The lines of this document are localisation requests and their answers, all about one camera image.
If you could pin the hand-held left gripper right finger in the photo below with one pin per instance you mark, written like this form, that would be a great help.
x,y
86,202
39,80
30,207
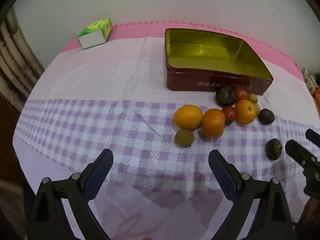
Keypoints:
x,y
222,172

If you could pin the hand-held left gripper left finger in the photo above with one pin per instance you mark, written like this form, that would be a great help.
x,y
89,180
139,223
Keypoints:
x,y
100,170

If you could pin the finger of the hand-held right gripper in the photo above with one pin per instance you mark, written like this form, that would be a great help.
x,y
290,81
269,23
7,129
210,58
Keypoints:
x,y
313,136
298,151

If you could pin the dark wrinkled passion fruit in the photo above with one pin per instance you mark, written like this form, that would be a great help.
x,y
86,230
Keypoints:
x,y
225,95
266,116
274,149

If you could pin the orange mandarin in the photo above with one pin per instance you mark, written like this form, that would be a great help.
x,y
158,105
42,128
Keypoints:
x,y
245,112
188,117
213,123

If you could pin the tan longan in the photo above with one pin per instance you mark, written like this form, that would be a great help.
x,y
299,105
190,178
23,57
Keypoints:
x,y
184,138

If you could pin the small green fruit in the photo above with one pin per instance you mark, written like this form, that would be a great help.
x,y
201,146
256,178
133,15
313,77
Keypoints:
x,y
257,108
253,98

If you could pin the red tomato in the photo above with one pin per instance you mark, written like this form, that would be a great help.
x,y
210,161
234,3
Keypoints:
x,y
242,94
229,113

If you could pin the red tin box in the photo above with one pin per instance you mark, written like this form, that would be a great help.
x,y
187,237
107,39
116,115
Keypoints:
x,y
190,80

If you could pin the floral patterned object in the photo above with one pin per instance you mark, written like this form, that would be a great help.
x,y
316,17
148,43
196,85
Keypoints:
x,y
310,80

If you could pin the green tissue box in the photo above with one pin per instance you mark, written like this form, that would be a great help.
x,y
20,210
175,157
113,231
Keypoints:
x,y
92,40

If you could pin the beige patterned curtain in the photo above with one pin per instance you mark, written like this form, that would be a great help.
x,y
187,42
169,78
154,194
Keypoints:
x,y
15,62

